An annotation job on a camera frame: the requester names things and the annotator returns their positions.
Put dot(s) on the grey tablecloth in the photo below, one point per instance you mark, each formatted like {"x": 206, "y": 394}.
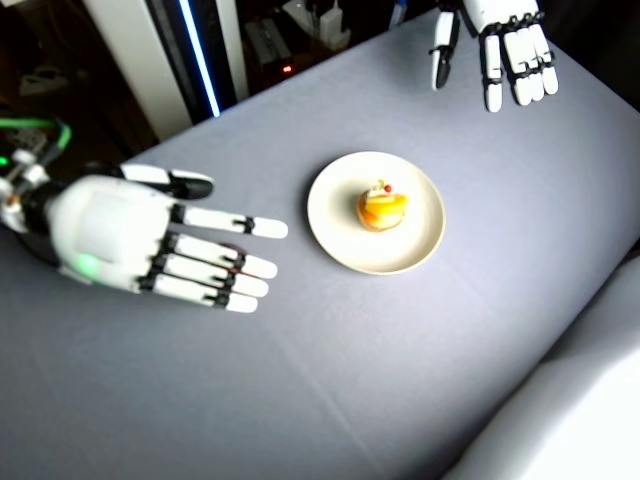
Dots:
{"x": 320, "y": 375}

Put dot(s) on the white rounded robot shell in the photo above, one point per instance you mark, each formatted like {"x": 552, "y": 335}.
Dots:
{"x": 575, "y": 400}

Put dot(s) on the cream round plate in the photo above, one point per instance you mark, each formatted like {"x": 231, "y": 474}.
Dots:
{"x": 340, "y": 235}

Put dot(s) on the small orange fruit tart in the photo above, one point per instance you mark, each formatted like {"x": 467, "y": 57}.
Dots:
{"x": 382, "y": 210}

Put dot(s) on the white charger box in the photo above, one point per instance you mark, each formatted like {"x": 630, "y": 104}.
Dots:
{"x": 331, "y": 22}

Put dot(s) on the black device with red light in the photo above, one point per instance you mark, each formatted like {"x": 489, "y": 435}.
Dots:
{"x": 270, "y": 47}

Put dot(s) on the white column with blue light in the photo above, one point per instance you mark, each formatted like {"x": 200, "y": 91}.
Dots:
{"x": 150, "y": 60}

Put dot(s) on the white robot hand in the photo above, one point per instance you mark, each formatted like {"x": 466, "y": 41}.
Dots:
{"x": 520, "y": 47}
{"x": 105, "y": 225}

